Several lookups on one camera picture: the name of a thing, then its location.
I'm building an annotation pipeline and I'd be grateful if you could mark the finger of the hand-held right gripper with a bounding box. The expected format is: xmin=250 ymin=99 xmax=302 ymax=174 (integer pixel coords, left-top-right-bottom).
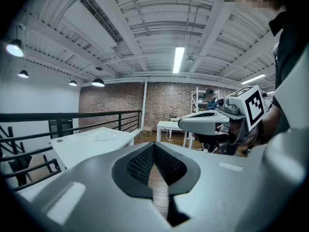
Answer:
xmin=187 ymin=110 xmax=229 ymax=117
xmin=178 ymin=115 xmax=230 ymax=136

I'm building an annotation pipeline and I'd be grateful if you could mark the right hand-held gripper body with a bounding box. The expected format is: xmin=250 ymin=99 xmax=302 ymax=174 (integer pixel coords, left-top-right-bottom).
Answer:
xmin=216 ymin=85 xmax=266 ymax=156

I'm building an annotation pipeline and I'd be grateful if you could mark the white vertical pipe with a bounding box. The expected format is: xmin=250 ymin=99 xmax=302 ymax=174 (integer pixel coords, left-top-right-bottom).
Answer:
xmin=142 ymin=77 xmax=148 ymax=131

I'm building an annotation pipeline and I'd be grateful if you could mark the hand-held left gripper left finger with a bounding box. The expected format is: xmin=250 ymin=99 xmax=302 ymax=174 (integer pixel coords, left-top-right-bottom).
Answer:
xmin=28 ymin=141 xmax=175 ymax=232

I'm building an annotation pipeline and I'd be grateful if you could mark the person's right forearm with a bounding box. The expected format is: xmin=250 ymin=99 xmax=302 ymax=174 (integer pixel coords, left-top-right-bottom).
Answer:
xmin=262 ymin=102 xmax=282 ymax=145

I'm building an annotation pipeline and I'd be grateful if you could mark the person's black shirt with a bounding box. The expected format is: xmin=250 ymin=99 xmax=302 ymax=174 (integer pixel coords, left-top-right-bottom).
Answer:
xmin=267 ymin=11 xmax=309 ymax=135

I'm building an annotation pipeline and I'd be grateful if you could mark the clear plastic bag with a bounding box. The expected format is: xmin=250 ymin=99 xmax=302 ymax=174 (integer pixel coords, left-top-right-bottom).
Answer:
xmin=88 ymin=132 xmax=121 ymax=143

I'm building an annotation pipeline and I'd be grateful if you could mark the white metal shelf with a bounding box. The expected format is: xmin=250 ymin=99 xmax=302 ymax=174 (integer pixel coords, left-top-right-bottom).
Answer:
xmin=190 ymin=87 xmax=220 ymax=113

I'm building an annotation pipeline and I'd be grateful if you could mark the white side table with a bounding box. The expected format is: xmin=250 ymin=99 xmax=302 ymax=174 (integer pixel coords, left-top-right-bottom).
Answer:
xmin=156 ymin=120 xmax=194 ymax=148

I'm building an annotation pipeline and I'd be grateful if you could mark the black metal railing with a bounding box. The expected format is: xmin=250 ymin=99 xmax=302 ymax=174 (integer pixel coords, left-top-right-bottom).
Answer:
xmin=0 ymin=110 xmax=142 ymax=193

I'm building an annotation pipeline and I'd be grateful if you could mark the fluorescent ceiling tube light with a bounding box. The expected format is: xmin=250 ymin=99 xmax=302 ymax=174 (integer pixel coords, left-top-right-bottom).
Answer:
xmin=241 ymin=73 xmax=266 ymax=85
xmin=172 ymin=46 xmax=185 ymax=74

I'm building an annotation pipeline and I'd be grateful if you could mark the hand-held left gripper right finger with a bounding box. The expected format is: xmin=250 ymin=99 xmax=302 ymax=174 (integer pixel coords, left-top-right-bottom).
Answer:
xmin=154 ymin=141 xmax=287 ymax=232

